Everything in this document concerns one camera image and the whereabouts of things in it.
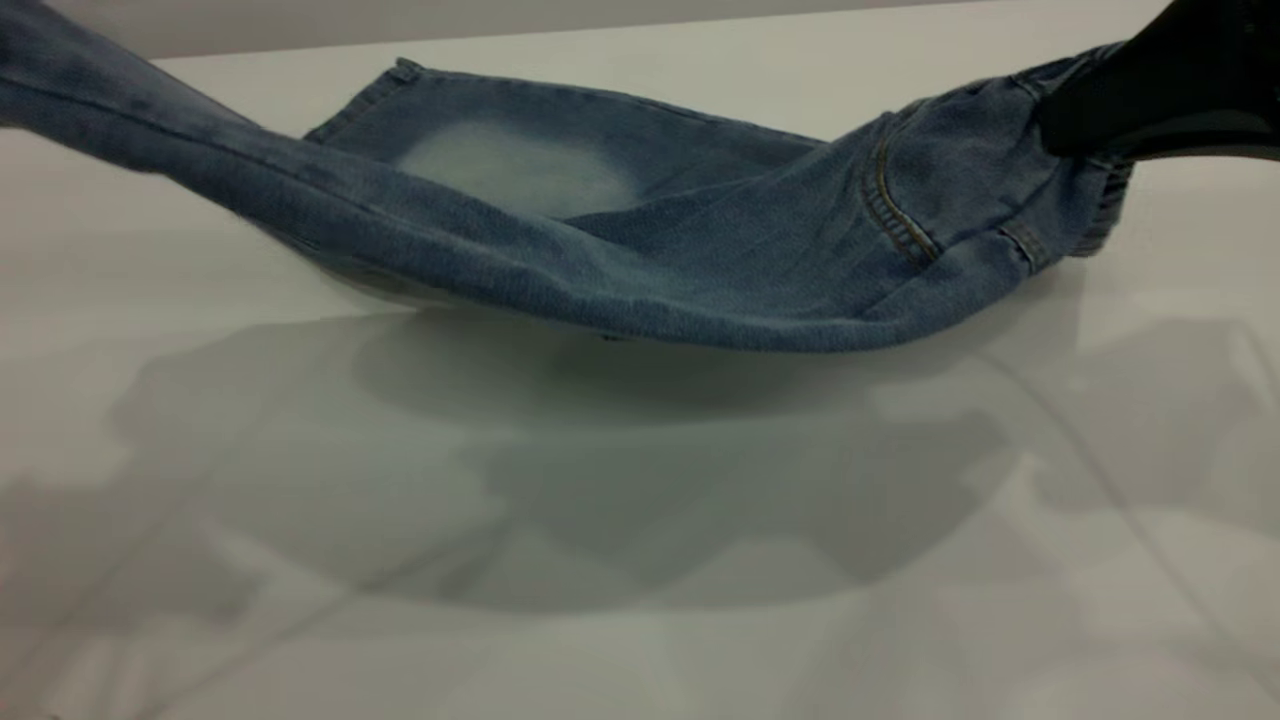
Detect blue denim pants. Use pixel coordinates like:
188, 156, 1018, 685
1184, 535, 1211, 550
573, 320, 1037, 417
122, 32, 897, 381
0, 0, 1136, 354

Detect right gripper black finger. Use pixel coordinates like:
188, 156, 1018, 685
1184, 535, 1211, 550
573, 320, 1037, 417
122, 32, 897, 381
1038, 0, 1280, 158
1105, 142, 1280, 164

